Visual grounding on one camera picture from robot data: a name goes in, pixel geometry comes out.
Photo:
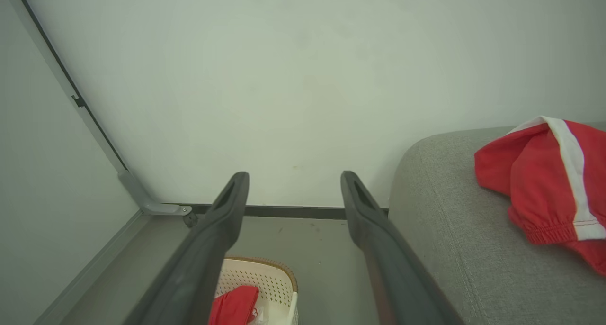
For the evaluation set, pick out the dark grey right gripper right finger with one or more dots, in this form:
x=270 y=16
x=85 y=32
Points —
x=397 y=277

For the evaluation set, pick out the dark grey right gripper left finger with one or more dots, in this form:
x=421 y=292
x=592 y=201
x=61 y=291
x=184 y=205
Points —
x=199 y=268

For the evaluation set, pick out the plain red garment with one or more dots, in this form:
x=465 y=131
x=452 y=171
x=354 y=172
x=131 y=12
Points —
x=234 y=306

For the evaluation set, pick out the red trousers with white stripe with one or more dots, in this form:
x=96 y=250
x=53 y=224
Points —
x=535 y=183

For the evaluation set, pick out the grey fabric sofa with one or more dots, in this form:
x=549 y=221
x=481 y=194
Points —
x=473 y=268

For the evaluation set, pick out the black caster wheel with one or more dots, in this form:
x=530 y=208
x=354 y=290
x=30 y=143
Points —
x=191 y=220

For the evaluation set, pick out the cream perforated plastic laundry basket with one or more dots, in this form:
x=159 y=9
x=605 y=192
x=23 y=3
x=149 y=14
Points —
x=270 y=280

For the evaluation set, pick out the black baseboard strip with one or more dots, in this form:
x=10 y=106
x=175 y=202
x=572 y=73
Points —
x=293 y=212

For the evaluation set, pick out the grey metal corner bracket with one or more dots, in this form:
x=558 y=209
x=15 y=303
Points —
x=142 y=197

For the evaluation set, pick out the small black frame clip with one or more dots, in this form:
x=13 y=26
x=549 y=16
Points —
x=78 y=101

